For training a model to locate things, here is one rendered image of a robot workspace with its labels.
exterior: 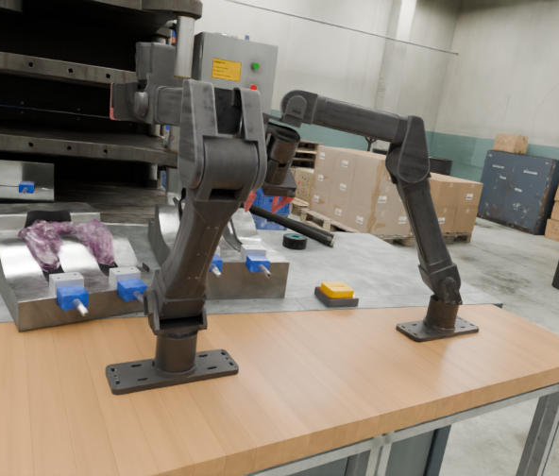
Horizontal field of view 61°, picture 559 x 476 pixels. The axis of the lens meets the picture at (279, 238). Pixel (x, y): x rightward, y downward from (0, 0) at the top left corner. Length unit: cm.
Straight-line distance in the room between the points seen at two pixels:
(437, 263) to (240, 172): 58
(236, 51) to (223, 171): 137
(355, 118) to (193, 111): 45
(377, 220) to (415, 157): 404
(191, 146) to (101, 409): 38
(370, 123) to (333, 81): 790
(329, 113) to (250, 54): 102
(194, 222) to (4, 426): 34
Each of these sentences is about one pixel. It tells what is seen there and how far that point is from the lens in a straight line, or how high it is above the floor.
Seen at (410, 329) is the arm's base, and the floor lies 81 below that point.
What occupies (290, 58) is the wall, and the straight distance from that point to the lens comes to 846.
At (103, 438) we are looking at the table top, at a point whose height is 80.
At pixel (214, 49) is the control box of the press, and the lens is 187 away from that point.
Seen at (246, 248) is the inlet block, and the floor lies 92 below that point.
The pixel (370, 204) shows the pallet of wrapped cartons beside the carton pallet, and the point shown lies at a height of 46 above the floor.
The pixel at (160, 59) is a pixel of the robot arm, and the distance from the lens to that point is 84.
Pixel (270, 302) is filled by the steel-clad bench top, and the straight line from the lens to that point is 108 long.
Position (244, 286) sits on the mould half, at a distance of 107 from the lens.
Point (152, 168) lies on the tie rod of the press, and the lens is 240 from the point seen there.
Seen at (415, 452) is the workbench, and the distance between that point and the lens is 161.
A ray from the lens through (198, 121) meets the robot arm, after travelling 55.
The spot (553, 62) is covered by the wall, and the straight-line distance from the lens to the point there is 878.
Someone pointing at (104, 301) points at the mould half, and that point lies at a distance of 95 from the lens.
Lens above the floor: 121
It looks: 14 degrees down
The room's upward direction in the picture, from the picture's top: 8 degrees clockwise
